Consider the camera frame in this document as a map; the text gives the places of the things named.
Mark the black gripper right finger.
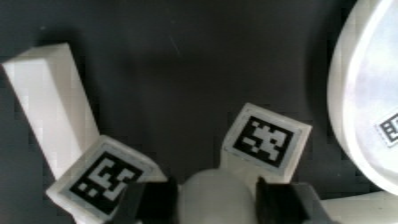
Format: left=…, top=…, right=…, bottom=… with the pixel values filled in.
left=256, top=178, right=324, bottom=224

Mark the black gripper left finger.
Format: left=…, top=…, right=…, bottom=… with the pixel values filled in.
left=114, top=179, right=178, bottom=224

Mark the white cross table base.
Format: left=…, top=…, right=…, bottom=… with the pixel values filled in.
left=46, top=103, right=398, bottom=224

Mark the white round table top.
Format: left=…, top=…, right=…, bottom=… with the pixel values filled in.
left=327, top=0, right=398, bottom=195

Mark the white left fence bar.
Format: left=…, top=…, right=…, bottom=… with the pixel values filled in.
left=2, top=44, right=100, bottom=177

